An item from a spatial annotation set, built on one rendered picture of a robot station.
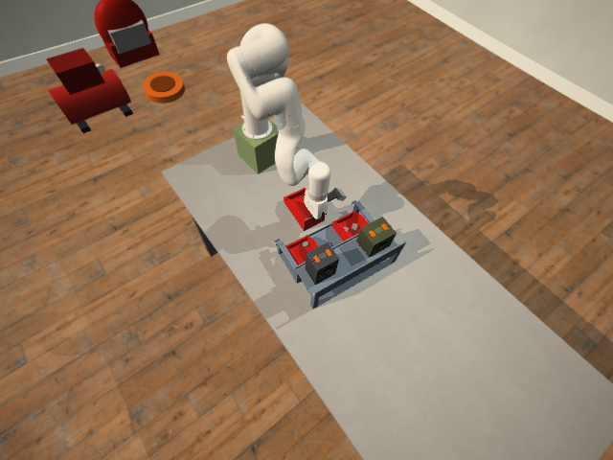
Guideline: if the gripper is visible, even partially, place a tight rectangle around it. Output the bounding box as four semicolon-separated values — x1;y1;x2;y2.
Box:
304;188;328;222

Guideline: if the grey metal shelf rack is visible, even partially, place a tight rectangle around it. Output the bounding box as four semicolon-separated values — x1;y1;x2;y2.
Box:
273;200;406;309

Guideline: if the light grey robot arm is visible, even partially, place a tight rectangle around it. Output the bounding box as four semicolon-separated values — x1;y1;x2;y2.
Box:
227;24;346;202

